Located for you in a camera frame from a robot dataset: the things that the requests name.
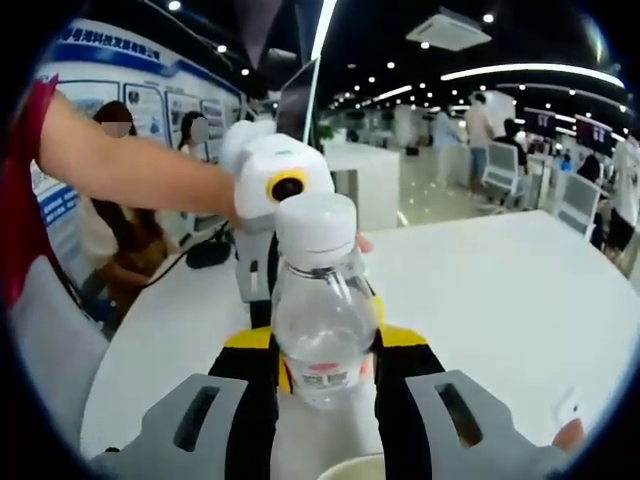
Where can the white side desk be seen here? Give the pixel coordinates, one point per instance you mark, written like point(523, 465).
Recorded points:
point(360, 175)

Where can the clear plastic bottle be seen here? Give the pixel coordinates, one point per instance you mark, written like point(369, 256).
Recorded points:
point(325, 310)

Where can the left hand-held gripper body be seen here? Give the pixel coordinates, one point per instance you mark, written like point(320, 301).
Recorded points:
point(260, 165)

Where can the white table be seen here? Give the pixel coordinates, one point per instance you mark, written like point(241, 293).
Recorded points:
point(500, 300)

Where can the dark computer monitor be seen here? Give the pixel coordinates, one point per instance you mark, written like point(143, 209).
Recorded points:
point(296, 110)

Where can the person's red shirt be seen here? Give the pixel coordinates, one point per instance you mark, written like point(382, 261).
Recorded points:
point(22, 200)

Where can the white paper cup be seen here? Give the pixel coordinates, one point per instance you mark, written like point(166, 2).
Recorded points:
point(350, 467)

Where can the person's left hand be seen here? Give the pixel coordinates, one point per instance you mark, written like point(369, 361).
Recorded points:
point(366, 244)

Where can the person's right hand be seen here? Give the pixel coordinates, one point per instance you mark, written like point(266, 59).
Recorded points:
point(569, 435)

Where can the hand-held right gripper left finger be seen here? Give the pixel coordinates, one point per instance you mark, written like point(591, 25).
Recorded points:
point(220, 430)

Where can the curved ceiling light strip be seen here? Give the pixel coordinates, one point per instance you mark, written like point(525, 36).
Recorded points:
point(525, 70)

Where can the wall display board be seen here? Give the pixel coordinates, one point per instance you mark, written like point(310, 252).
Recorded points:
point(150, 95)

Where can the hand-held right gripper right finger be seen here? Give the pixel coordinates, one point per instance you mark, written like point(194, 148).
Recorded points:
point(415, 430)

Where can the white mesh office chair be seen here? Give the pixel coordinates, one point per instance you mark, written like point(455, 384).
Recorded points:
point(577, 205)
point(500, 170)

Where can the ceiling air conditioner vent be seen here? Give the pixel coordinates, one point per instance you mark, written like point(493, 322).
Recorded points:
point(447, 32)

